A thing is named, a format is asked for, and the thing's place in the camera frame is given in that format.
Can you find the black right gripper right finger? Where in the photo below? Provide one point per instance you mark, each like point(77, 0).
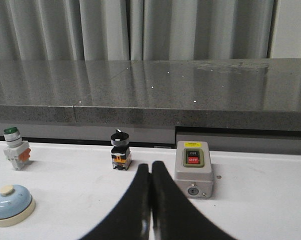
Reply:
point(174, 216)

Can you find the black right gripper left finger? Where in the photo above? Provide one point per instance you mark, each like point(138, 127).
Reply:
point(130, 218)

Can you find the blue and cream desk bell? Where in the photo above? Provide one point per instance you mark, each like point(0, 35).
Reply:
point(16, 204)

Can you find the grey stone counter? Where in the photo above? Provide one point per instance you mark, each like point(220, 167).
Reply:
point(249, 105)

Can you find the grey curtain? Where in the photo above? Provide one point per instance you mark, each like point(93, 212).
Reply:
point(149, 29)

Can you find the grey on off switch box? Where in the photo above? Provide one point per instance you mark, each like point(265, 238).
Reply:
point(193, 172)

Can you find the black rotary selector switch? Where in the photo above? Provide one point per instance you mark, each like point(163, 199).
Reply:
point(120, 154)

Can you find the green pushbutton switch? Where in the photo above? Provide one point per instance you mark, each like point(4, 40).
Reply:
point(17, 150)

